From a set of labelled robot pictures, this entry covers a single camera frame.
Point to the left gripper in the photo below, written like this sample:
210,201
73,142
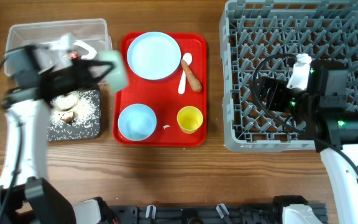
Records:
79,70

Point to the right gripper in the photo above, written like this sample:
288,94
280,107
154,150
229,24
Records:
277,88

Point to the red snack wrapper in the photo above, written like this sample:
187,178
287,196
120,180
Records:
72,55

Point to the green bowl with rice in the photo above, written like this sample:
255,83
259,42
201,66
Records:
117,78

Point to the orange carrot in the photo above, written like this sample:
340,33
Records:
195,84

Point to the yellow plastic cup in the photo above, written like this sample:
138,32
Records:
189,119

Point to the white plastic spoon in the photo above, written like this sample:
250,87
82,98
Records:
187,57

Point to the dark food scrap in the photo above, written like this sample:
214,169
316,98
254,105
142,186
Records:
68,117

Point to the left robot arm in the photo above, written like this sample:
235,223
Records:
26,196

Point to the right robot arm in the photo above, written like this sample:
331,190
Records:
313,103

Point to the grey dishwasher rack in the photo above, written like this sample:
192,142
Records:
251,31

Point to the spilled rice pile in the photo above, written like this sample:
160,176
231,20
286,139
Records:
79,112

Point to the clear plastic bin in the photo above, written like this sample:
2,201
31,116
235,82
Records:
91,31

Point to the black tray bin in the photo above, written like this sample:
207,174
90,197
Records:
85,124

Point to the light blue plate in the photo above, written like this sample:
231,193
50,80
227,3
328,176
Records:
153,55

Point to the light blue bowl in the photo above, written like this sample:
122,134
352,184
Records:
137,122

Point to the red serving tray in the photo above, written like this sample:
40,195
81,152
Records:
163,97

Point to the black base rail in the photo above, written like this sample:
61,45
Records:
251,213

